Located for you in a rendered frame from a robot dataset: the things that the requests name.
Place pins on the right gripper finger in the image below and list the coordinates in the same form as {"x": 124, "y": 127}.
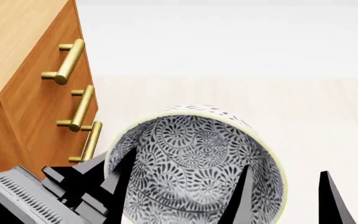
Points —
{"x": 334, "y": 203}
{"x": 241, "y": 200}

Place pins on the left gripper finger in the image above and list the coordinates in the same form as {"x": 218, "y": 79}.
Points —
{"x": 123, "y": 170}
{"x": 89, "y": 170}

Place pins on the black-and-white floral patterned bowl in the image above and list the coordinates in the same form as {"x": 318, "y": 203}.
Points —
{"x": 194, "y": 149}

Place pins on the wooden three-drawer cabinet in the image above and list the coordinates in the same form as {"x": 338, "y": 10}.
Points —
{"x": 17, "y": 70}

